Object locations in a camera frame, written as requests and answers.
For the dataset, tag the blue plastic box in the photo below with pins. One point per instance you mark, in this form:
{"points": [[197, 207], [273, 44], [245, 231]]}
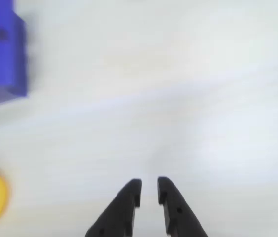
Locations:
{"points": [[1, 49]]}

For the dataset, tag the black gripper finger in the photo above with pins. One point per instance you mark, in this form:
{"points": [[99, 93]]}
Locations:
{"points": [[178, 214], [121, 212]]}

